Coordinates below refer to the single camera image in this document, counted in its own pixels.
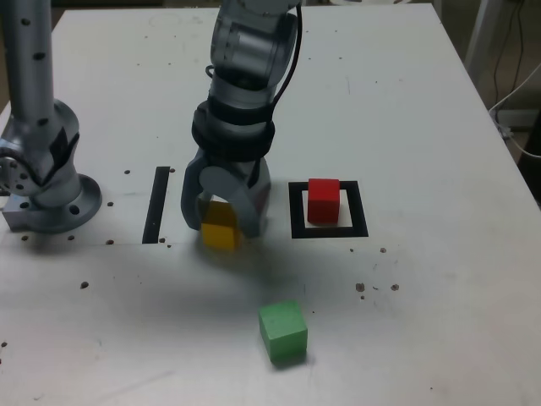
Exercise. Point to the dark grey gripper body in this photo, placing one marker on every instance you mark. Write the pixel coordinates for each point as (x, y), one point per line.
(243, 171)

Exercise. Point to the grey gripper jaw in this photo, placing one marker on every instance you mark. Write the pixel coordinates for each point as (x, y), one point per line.
(190, 194)
(220, 182)

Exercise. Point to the yellow cube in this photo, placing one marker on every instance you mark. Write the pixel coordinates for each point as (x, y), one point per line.
(217, 237)

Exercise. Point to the red cube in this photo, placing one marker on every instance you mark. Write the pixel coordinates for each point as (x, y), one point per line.
(323, 203)

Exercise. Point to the green cube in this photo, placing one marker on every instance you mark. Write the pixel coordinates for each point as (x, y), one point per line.
(281, 332)

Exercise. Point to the black tape square outline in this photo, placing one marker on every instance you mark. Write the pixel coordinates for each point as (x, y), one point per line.
(359, 211)

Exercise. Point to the black tape strip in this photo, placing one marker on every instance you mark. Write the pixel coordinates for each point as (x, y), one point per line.
(155, 203)

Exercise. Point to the white metal post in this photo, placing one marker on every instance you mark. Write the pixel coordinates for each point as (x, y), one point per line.
(479, 38)

